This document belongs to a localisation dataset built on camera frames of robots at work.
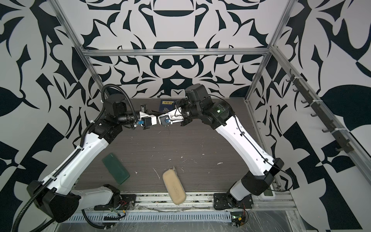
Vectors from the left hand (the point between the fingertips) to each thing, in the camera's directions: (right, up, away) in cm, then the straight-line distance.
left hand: (165, 107), depth 63 cm
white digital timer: (+50, -44, +11) cm, 67 cm away
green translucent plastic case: (-32, -34, +22) cm, 52 cm away
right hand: (+1, +1, -1) cm, 2 cm away
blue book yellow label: (-7, +4, +55) cm, 56 cm away
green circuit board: (+34, -54, +8) cm, 64 cm away
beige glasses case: (+2, -41, +13) cm, 43 cm away
